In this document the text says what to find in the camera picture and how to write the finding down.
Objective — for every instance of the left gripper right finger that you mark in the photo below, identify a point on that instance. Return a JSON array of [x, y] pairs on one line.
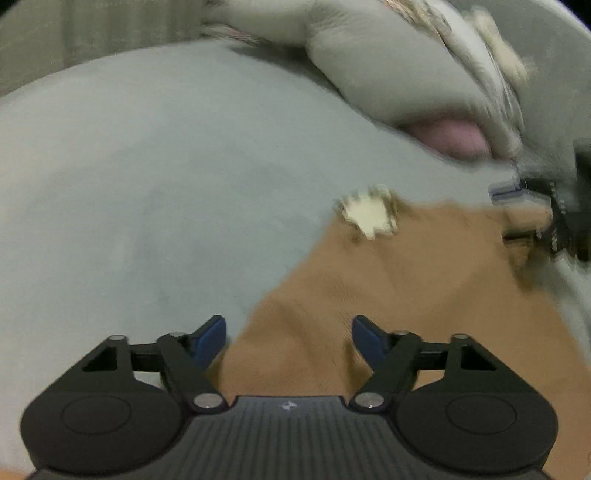
[[391, 356]]

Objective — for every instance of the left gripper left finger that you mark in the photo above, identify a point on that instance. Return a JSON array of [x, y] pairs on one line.
[[185, 361]]

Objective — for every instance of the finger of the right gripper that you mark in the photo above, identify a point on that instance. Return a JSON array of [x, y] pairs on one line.
[[506, 191]]

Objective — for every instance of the tan knit sweater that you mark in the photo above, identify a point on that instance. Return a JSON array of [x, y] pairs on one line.
[[445, 271]]

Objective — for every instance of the pink pillow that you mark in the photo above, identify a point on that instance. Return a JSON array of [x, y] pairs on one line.
[[459, 139]]

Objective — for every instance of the grey quilted headboard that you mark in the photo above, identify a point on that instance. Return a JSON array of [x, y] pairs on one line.
[[556, 102]]

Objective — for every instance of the cream plush toy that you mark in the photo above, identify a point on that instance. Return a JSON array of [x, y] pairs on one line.
[[517, 71]]

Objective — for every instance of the white printed pillow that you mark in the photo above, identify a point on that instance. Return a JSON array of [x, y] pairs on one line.
[[464, 41]]

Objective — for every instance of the grey folded duvet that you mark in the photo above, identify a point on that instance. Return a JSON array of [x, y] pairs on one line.
[[384, 57]]

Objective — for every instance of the grey star curtain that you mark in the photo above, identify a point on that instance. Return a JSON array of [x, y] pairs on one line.
[[39, 38]]

